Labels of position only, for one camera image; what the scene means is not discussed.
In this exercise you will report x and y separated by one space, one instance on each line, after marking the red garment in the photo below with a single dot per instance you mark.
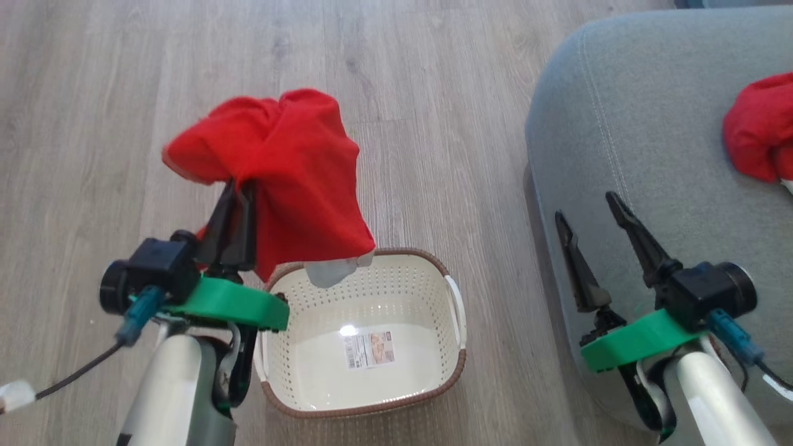
759 127
297 161

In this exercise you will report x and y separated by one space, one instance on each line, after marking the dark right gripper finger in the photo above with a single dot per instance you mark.
641 241
579 266

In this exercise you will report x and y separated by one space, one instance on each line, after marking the cream laundry basket brown rim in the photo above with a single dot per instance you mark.
372 285

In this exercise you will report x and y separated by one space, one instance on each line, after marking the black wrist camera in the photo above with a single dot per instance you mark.
155 266
712 291

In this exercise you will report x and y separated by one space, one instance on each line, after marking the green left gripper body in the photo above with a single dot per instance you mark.
235 303

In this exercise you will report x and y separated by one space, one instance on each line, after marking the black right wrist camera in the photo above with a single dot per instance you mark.
712 291

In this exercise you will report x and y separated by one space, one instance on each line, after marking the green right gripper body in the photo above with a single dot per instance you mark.
638 341

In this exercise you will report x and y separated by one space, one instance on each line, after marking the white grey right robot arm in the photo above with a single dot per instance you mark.
712 402

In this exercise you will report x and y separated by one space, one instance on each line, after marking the grey fabric sofa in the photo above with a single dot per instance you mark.
650 124

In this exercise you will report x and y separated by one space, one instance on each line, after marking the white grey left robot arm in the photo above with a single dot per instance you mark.
179 390

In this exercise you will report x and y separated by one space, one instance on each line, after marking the barcode sticker label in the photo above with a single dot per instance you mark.
368 350

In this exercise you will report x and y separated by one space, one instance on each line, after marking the grey-blue furniture piece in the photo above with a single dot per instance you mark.
731 3

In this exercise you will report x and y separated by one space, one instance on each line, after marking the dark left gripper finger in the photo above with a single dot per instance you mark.
246 235
218 232

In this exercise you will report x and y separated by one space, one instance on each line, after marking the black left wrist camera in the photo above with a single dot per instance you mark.
155 266

